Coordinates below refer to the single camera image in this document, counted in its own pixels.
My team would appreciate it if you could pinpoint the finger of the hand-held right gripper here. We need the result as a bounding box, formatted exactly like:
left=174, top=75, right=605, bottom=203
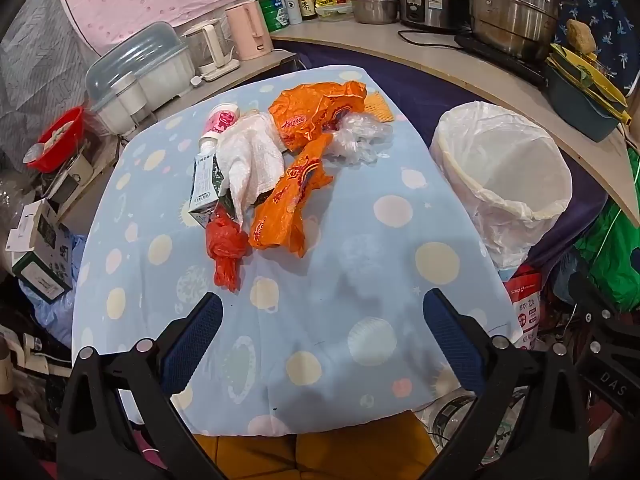
left=567, top=265, right=640, bottom=361

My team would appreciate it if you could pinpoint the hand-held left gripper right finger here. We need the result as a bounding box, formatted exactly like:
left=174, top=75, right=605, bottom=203
left=422, top=287, right=591, bottom=480

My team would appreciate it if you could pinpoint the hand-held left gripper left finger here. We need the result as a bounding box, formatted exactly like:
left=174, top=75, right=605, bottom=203
left=59, top=291, right=224, bottom=480

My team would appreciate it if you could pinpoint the waste bin with white liner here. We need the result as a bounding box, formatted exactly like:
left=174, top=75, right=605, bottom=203
left=429, top=101, right=573, bottom=271

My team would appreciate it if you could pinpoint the orange plastic bag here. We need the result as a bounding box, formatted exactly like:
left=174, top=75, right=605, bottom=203
left=248, top=134, right=335, bottom=259
left=268, top=81, right=371, bottom=153

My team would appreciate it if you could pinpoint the green cloth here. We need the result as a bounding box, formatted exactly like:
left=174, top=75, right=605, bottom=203
left=575, top=147, right=640, bottom=298

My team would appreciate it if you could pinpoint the red printed bag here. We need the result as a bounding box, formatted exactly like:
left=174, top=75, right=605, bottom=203
left=510, top=265, right=543, bottom=356

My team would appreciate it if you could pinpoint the clear plastic bottle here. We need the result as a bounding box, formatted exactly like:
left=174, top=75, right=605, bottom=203
left=417, top=395, right=526, bottom=461

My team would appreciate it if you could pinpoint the red plastic bag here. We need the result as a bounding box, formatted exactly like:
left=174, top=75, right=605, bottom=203
left=205, top=205, right=249, bottom=291

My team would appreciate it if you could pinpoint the blue dotted tablecloth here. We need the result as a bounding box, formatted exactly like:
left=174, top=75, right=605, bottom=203
left=72, top=67, right=523, bottom=436

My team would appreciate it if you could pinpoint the pale blue plastic bag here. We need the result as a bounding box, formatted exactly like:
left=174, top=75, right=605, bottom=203
left=20, top=235, right=86, bottom=341

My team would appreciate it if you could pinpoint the green and white carton box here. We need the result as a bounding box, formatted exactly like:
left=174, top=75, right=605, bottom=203
left=187, top=152, right=236, bottom=228

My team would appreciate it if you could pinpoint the mustard yellow fabric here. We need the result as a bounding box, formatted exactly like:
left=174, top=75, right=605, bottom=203
left=192, top=410, right=441, bottom=480

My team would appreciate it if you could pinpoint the white and green cardboard box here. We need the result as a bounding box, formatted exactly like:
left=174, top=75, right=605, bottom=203
left=7, top=197, right=76, bottom=306

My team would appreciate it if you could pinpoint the blue plastic basin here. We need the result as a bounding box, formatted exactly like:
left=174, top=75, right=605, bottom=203
left=544, top=62, right=632, bottom=142

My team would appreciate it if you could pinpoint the white paper towel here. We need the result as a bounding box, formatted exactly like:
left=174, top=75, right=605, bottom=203
left=218, top=112, right=286, bottom=228

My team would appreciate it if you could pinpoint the yellow colander basket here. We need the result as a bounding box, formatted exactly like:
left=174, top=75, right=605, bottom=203
left=547, top=42, right=632, bottom=121

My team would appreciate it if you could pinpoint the pink and white paper cup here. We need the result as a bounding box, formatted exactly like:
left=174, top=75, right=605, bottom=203
left=200, top=103, right=240, bottom=156

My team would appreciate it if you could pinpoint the clear plastic bag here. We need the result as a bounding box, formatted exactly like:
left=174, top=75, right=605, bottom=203
left=330, top=112, right=393, bottom=163

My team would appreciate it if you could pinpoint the orange foam fruit net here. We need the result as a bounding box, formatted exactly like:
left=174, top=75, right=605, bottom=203
left=364, top=91, right=396, bottom=123

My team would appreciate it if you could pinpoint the red plastic basin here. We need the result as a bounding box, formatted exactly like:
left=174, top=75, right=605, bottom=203
left=25, top=106, right=86, bottom=172

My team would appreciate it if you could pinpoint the dark purple drape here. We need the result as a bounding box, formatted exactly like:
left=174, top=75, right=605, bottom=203
left=275, top=50, right=608, bottom=261

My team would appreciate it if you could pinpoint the tan loofah sponge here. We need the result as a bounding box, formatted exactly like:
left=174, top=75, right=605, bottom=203
left=566, top=19, right=598, bottom=55

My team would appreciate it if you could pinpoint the black induction cooker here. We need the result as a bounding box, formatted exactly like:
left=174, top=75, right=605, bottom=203
left=454, top=32, right=551, bottom=86

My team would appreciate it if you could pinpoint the clear lidded dish container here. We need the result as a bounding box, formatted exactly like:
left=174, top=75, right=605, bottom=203
left=85, top=21, right=197, bottom=136

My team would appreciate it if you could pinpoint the pale wooden counter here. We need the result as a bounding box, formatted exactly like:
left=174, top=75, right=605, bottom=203
left=270, top=20, right=640, bottom=228

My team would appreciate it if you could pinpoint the white glass kettle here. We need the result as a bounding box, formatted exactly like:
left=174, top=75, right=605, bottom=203
left=181, top=19, right=241, bottom=82

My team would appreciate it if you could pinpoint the large steel steamer pot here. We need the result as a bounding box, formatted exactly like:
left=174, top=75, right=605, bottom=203
left=452, top=0, right=571, bottom=63

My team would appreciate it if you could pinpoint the pink electric kettle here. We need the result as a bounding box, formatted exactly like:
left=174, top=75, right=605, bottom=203
left=223, top=0, right=274, bottom=62

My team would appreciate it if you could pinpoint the grey patterned curtain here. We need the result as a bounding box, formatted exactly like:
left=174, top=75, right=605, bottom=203
left=0, top=0, right=88, bottom=128

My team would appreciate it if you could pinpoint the small steel pot with lid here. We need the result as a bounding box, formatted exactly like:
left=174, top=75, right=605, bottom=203
left=350, top=0, right=399, bottom=25

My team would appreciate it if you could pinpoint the yellow label food container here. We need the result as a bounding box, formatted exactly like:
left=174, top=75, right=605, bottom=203
left=315, top=0, right=353, bottom=20

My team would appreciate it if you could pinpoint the black power cable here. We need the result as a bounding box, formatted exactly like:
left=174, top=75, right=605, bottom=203
left=398, top=30, right=466, bottom=52

